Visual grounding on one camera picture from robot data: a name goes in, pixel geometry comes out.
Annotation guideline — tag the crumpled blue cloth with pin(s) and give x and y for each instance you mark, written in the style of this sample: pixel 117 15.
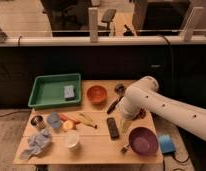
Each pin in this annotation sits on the crumpled blue cloth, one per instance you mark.
pixel 37 143

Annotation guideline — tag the red bowl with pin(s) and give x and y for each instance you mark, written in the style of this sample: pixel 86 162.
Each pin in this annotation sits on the red bowl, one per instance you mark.
pixel 97 94

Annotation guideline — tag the yellow apple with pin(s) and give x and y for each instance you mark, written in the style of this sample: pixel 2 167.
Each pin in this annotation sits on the yellow apple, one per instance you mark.
pixel 68 125

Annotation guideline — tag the blue plastic cup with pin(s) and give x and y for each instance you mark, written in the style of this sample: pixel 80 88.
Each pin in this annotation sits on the blue plastic cup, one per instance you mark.
pixel 54 120

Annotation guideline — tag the small metal cup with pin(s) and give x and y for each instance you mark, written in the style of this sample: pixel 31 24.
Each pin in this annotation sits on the small metal cup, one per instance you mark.
pixel 38 122

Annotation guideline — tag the orange carrot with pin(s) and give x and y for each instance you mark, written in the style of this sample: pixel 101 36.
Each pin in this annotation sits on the orange carrot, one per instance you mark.
pixel 65 118

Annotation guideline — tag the dark grape bunch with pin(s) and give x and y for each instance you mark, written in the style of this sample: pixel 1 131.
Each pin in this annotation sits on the dark grape bunch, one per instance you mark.
pixel 141 114

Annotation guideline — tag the blue sponge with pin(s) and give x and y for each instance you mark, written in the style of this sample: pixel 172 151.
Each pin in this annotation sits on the blue sponge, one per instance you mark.
pixel 69 92

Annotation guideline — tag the black office chair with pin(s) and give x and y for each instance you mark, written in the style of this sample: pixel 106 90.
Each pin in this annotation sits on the black office chair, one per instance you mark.
pixel 107 18

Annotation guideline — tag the purple bowl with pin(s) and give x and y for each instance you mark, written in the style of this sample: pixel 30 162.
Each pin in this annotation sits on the purple bowl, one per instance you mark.
pixel 143 141

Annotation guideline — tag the white cup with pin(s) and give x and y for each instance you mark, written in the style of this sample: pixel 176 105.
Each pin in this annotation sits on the white cup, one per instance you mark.
pixel 72 139

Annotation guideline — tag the black remote control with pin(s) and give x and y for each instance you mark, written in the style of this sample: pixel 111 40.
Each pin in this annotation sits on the black remote control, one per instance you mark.
pixel 113 130

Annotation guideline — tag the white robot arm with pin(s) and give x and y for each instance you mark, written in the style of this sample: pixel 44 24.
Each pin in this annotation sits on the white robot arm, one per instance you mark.
pixel 142 94

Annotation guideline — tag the black handled kitchen tool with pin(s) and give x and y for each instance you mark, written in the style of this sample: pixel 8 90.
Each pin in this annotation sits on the black handled kitchen tool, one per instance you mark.
pixel 120 91

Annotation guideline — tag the white horizontal rail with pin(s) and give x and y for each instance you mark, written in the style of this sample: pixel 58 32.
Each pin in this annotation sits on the white horizontal rail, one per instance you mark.
pixel 101 41

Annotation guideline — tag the green plastic tray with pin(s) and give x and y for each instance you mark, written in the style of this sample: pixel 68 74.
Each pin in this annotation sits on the green plastic tray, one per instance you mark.
pixel 49 91

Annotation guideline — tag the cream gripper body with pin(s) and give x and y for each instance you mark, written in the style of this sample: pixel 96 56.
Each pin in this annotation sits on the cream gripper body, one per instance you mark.
pixel 124 125

